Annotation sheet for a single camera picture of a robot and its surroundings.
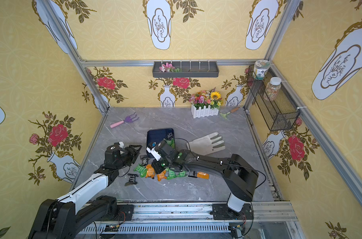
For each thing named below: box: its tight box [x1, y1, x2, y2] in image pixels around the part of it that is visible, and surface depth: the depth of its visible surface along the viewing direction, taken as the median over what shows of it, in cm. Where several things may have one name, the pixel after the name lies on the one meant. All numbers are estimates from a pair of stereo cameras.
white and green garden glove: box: [185, 131, 226, 156], surface depth 102 cm
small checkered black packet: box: [139, 154, 151, 168], surface depth 94 cm
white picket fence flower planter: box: [188, 87, 223, 119], surface depth 108 cm
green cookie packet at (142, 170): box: [133, 164, 148, 178], surface depth 90 cm
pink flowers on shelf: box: [159, 62, 181, 73], surface depth 89 cm
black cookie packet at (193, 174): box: [187, 170, 198, 179], surface depth 87 cm
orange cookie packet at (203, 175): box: [196, 171, 210, 180], surface depth 87 cm
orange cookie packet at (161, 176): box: [156, 170, 168, 182], surface depth 87 cm
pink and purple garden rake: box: [109, 111, 140, 128], surface depth 116 cm
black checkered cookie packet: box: [124, 173, 139, 187], surface depth 85 cm
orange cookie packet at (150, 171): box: [145, 163, 156, 179], surface depth 79 cm
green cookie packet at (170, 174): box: [165, 168, 181, 180], surface depth 87 cm
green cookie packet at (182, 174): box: [176, 170, 187, 177], surface depth 87 cm
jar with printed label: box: [252, 59, 272, 81], surface depth 87 cm
